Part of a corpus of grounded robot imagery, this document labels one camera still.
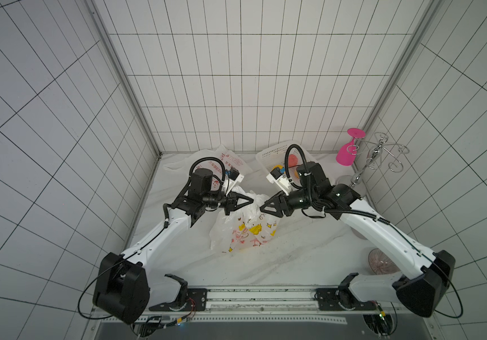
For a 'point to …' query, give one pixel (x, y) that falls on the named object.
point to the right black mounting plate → (331, 299)
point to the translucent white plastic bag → (246, 227)
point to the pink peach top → (292, 161)
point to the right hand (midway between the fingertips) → (263, 201)
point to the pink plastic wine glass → (347, 154)
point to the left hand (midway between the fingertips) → (248, 203)
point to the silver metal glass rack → (375, 152)
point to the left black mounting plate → (195, 299)
